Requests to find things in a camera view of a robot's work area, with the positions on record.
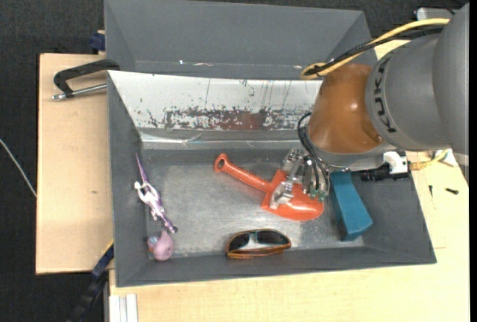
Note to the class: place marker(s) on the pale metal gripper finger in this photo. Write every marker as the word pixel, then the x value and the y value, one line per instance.
pixel 278 193
pixel 286 195

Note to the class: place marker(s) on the orange toy shovel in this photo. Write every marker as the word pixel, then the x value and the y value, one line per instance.
pixel 242 173

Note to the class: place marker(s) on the brown-framed sunglasses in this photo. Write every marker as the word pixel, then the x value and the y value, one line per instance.
pixel 273 237

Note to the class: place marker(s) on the grey metal bin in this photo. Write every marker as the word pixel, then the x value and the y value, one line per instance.
pixel 223 201

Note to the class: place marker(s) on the teal flat block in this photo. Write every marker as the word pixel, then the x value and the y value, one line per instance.
pixel 350 208

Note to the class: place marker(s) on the purple and white toy lizard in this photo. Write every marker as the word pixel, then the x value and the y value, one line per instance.
pixel 153 200

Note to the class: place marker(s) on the pink toy animal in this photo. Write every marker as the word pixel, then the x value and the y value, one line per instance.
pixel 162 248

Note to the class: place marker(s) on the pale flat board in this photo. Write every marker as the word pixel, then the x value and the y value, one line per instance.
pixel 71 164

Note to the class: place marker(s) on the black cylinder on white bracket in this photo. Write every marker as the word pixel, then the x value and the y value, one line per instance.
pixel 395 163

